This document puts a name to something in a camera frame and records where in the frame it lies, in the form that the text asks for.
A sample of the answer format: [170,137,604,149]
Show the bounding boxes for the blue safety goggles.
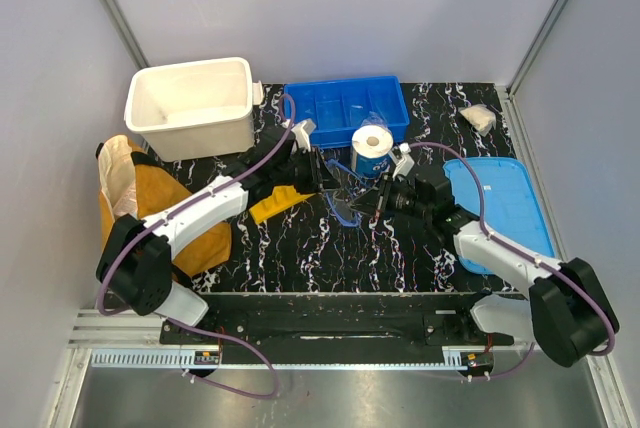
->
[324,159,389,228]

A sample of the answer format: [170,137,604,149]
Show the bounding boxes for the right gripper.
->
[347,172,432,221]

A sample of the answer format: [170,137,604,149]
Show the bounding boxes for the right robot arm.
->
[349,175,619,367]

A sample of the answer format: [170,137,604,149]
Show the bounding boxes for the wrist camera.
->
[389,142,415,179]
[281,118,316,153]

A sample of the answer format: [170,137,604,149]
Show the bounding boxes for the white plastic bin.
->
[124,57,264,162]

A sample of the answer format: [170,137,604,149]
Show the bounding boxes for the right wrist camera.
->
[389,142,415,179]

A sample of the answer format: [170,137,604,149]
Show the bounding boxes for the white gauze in bag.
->
[458,104,496,137]

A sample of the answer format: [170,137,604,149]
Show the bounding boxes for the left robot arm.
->
[96,119,340,344]

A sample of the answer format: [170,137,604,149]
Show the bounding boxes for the yellow test tube rack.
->
[249,185,313,224]

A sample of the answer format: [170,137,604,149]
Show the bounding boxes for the wrapped tissue paper roll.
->
[351,112,394,179]

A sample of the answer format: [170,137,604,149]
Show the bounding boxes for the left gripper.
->
[273,146,342,195]

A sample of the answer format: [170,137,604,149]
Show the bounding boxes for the light blue plastic lid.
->
[443,157,555,257]

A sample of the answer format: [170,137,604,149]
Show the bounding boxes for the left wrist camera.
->
[281,118,316,153]

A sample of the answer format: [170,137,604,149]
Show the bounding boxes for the blue compartment tray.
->
[284,76,409,149]

